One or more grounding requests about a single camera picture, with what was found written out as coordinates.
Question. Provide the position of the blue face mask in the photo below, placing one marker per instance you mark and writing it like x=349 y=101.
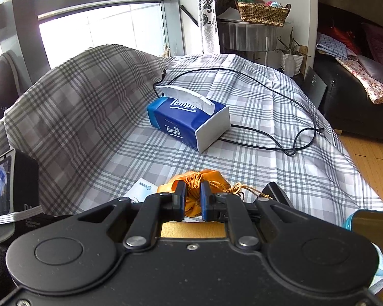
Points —
x=381 y=271

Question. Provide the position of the black leather sofa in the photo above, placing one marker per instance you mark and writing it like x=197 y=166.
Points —
x=344 y=108

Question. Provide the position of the blue tissue box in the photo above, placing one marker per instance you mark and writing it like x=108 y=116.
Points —
x=178 y=121

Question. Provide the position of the grey flat panel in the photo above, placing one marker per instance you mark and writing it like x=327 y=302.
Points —
x=316 y=86

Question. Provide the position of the dark jacket on chair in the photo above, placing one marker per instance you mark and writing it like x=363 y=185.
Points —
x=3 y=86

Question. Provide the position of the blue checked cloth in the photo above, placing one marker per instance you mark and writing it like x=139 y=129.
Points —
x=332 y=46

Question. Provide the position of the grey plaid bed sheet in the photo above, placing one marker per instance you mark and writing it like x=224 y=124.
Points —
x=83 y=118

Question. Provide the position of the teal metal tin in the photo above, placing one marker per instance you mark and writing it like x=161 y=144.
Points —
x=373 y=226

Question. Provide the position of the white pocket tissue pack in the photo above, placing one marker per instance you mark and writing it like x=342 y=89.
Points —
x=140 y=191

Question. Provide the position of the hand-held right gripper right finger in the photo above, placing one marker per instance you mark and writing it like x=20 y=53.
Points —
x=206 y=200

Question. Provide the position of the grey satin pillow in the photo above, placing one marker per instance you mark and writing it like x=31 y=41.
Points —
x=373 y=65

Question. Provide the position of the patterned curtain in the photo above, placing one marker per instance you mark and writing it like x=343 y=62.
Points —
x=208 y=12

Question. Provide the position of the woven basket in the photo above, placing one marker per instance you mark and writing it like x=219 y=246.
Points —
x=261 y=14

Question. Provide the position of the round glass side table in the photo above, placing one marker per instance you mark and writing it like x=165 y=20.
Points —
x=249 y=35

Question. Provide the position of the floral pillow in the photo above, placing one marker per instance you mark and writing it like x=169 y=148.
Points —
x=370 y=83

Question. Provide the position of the dark red pillow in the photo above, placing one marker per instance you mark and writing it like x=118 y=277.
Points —
x=379 y=41

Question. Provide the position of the window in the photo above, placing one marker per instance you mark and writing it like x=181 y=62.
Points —
x=99 y=32

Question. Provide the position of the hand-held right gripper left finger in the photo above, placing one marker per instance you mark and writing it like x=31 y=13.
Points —
x=182 y=197

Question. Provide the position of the potted plant in white pot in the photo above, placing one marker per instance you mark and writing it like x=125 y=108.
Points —
x=292 y=63

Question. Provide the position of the long black box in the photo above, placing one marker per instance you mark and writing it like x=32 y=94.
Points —
x=277 y=193

